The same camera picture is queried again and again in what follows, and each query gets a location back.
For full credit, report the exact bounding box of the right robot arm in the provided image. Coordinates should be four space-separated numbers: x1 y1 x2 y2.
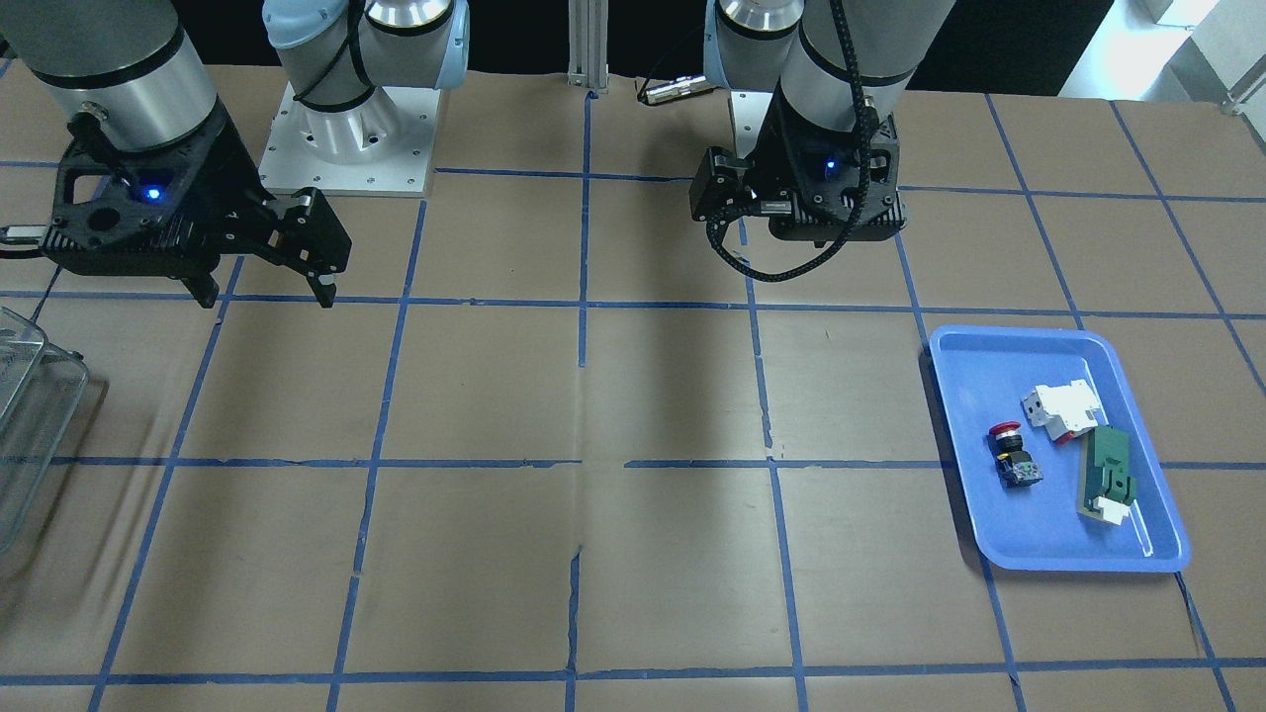
3 1 471 310

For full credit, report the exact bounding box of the green terminal block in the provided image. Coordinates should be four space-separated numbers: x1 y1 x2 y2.
1079 424 1138 526

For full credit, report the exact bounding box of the white circuit breaker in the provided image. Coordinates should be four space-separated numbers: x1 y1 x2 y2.
1020 379 1106 443

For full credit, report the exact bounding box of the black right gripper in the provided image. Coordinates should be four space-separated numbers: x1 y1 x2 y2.
41 101 352 310

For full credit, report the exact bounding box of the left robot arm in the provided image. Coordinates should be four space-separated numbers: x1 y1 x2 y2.
690 1 952 246

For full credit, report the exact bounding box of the black braided cable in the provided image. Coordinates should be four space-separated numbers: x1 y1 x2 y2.
705 0 882 284

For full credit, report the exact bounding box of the aluminium frame post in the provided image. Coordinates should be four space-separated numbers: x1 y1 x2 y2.
567 0 610 95

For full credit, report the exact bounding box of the red emergency stop button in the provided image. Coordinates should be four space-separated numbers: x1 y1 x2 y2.
987 421 1043 490

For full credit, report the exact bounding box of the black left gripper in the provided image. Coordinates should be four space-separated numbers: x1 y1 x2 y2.
690 91 906 245

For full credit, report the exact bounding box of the wire mesh shelf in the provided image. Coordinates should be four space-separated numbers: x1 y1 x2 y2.
1 308 89 555

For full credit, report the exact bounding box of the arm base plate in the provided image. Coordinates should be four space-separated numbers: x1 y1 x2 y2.
260 86 446 199
729 91 771 158

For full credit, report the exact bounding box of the blue plastic tray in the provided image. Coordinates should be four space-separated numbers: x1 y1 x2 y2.
928 324 1191 574

